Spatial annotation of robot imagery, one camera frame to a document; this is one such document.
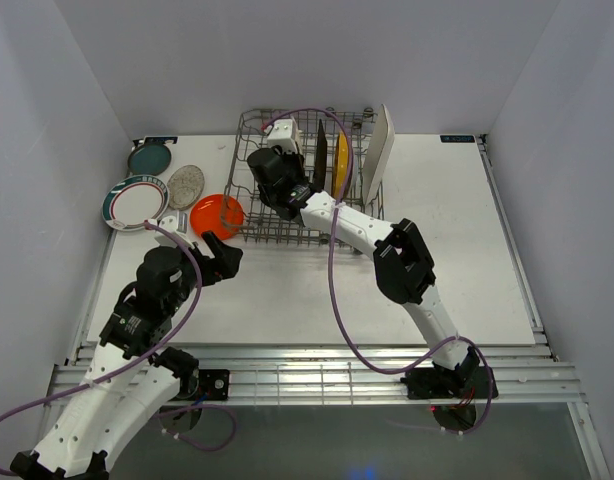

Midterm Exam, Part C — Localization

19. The green square glazed plate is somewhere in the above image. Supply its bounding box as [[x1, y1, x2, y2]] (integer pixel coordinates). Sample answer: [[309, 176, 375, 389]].
[[312, 120, 328, 190]]

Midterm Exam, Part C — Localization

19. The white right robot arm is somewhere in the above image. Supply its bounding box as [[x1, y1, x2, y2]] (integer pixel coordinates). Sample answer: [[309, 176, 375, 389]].
[[247, 148, 497, 399]]

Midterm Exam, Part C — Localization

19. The orange round plate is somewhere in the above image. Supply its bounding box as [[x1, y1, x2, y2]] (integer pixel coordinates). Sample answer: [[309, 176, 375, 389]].
[[189, 194, 244, 240]]

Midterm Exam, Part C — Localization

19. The yellow polka dot plate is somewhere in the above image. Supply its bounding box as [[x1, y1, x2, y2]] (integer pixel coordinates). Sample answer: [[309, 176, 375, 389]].
[[332, 131, 356, 198]]

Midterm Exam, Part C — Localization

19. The grey wire dish rack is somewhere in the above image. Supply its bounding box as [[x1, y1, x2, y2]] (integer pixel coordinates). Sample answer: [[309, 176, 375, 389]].
[[221, 107, 384, 246]]

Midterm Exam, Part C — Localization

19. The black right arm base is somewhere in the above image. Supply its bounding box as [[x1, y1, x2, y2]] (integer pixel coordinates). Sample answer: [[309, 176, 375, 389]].
[[400, 366, 499, 400]]

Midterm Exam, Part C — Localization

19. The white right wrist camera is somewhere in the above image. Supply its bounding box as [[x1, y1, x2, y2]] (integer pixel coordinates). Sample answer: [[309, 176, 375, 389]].
[[264, 117, 303, 154]]

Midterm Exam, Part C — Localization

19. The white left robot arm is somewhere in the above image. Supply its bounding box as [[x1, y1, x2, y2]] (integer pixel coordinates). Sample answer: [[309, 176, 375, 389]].
[[10, 228, 243, 479]]

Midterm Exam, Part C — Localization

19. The white plate striped rim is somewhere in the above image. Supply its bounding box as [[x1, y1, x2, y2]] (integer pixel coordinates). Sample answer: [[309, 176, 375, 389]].
[[101, 174, 170, 231]]

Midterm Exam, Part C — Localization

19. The black label back left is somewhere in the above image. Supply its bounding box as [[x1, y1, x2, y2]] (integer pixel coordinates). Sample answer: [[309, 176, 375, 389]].
[[133, 136, 178, 147]]

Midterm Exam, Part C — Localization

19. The dark teal round plate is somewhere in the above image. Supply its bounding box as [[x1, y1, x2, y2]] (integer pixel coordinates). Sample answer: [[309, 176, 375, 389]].
[[128, 143, 172, 175]]

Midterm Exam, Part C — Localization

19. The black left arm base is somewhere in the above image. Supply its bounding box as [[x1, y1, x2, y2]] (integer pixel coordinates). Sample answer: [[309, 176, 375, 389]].
[[185, 369, 231, 402]]

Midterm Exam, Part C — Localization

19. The white rectangular plate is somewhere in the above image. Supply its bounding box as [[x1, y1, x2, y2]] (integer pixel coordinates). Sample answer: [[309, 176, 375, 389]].
[[362, 104, 395, 205]]

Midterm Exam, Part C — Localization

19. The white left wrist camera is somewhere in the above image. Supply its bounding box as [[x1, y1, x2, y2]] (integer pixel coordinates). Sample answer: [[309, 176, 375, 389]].
[[154, 211, 193, 248]]

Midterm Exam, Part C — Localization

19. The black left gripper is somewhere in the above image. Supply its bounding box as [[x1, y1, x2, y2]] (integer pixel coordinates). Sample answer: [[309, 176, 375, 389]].
[[165, 230, 243, 313]]

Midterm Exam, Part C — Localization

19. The black xdof label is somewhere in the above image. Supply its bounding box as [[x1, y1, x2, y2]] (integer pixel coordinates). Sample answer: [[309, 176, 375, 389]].
[[440, 134, 476, 144]]

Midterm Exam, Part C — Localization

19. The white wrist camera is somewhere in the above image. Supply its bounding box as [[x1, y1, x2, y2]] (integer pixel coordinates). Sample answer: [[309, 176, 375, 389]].
[[154, 211, 193, 248], [264, 117, 303, 154]]

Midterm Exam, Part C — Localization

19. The speckled beige oval plate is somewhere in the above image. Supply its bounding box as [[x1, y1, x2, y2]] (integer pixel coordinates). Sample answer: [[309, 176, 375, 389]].
[[167, 165, 205, 210]]

